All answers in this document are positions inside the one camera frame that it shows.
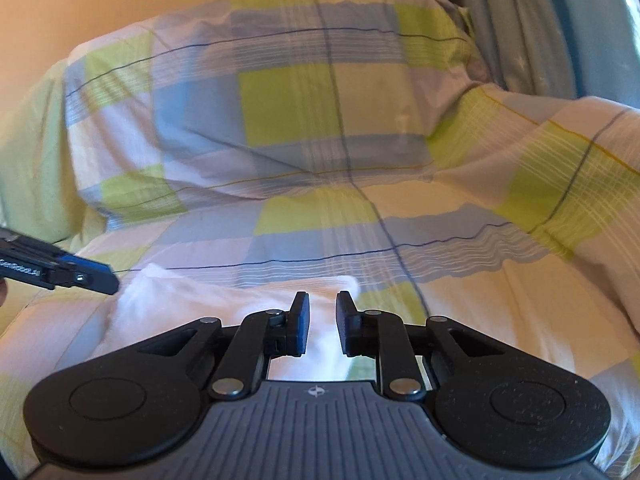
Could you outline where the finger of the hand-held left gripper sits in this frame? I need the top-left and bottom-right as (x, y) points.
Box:
(51, 253), (121, 296)

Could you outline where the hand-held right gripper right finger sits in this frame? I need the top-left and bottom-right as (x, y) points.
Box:
(336, 290), (506, 401)

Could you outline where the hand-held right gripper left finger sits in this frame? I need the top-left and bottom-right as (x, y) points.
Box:
(135, 291), (312, 401)

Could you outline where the white tank top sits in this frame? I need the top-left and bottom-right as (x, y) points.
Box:
(92, 262), (363, 383)

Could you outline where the plaid bed sheet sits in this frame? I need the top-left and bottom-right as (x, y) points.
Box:
(0, 0), (640, 480)

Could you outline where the blue star curtain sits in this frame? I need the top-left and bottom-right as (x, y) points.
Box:
(410, 0), (640, 111)

